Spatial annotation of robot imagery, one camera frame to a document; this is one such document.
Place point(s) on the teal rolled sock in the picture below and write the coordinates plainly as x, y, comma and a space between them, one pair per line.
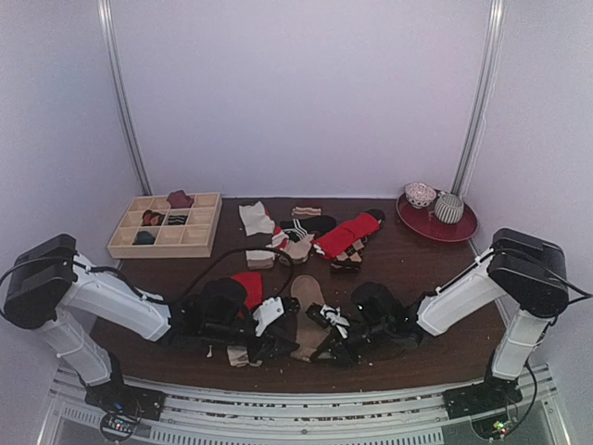
144, 238

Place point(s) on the tan sock pair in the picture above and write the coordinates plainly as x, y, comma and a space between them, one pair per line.
297, 251

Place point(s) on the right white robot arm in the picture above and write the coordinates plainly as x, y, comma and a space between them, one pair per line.
526, 269

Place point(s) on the beige white folded sock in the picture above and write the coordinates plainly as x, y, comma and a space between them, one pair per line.
256, 219

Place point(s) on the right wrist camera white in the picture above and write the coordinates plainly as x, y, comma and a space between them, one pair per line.
325, 316

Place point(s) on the red white striped sock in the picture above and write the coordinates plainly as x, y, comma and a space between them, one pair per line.
279, 241

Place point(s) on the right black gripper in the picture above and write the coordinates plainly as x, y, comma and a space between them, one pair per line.
337, 344

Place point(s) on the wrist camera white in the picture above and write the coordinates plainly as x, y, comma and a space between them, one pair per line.
325, 316
272, 309

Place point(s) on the red black rolled sock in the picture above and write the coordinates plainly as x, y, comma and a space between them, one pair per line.
152, 218

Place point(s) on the red folded sock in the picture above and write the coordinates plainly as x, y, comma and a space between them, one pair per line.
344, 235

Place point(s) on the metal base rail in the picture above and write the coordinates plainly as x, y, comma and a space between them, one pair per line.
406, 416

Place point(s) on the red and beige sock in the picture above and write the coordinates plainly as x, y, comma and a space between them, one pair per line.
252, 283

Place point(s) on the left aluminium frame post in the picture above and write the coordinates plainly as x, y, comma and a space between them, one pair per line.
123, 107

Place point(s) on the red round plate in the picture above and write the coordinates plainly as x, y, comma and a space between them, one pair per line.
424, 222

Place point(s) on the black white striped sock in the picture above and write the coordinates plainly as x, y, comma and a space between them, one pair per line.
298, 229

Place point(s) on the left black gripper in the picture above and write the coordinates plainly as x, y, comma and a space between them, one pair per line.
268, 348

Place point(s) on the beige brown sock pile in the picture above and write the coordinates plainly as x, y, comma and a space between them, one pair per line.
260, 258

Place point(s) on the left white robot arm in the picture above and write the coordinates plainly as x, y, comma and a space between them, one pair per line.
48, 281

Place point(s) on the argyle brown sock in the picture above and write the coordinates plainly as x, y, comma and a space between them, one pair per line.
350, 260

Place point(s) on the right aluminium frame post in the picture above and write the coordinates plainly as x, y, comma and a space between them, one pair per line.
484, 89

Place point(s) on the tan brown sock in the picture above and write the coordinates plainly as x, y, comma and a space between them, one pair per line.
309, 335

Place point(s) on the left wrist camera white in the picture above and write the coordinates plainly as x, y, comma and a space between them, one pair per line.
272, 309

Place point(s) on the striped ceramic cup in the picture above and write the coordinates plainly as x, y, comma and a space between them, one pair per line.
449, 208

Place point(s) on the aluminium frame post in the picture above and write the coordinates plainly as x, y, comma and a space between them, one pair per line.
484, 89
123, 107

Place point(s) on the white patterned bowl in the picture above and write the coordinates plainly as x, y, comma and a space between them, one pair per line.
420, 195

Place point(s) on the black striped rolled sock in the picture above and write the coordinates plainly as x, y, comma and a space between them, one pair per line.
177, 219

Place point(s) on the maroon rolled sock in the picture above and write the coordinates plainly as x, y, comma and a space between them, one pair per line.
180, 200

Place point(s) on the wooden compartment tray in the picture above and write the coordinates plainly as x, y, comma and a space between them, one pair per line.
194, 240

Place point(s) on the small striped folded sock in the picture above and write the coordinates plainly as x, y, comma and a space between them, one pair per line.
306, 211

